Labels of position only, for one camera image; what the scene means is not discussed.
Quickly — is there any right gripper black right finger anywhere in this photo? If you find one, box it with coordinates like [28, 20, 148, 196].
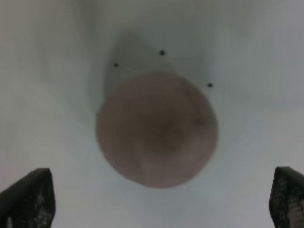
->
[269, 167, 304, 228]

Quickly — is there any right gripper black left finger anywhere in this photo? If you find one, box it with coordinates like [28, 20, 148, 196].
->
[0, 168, 55, 228]

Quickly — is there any pink peach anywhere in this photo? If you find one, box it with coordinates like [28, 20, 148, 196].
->
[96, 72, 218, 188]

